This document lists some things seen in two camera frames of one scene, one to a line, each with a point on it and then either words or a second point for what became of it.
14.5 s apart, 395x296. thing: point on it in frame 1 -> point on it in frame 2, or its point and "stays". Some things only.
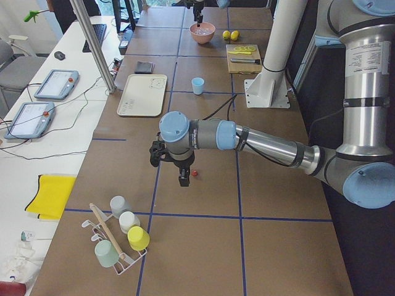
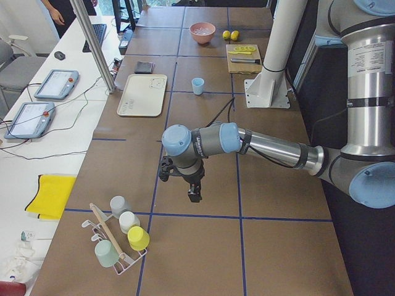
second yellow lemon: (235, 35) stays
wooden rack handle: (105, 229) stays
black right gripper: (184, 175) -> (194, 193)
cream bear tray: (143, 95) stays
